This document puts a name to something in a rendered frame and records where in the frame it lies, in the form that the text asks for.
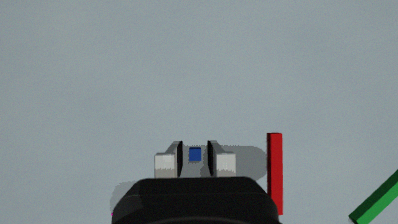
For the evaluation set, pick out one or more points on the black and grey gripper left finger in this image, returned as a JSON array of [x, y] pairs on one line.
[[169, 163]]

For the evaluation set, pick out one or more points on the green flat bar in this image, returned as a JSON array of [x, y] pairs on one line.
[[377, 201]]

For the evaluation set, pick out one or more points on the red rod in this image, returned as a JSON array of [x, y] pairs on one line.
[[275, 169]]

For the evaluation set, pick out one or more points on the small blue cube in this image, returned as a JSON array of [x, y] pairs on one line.
[[194, 153]]

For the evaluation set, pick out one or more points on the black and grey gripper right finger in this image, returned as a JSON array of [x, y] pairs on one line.
[[221, 163]]

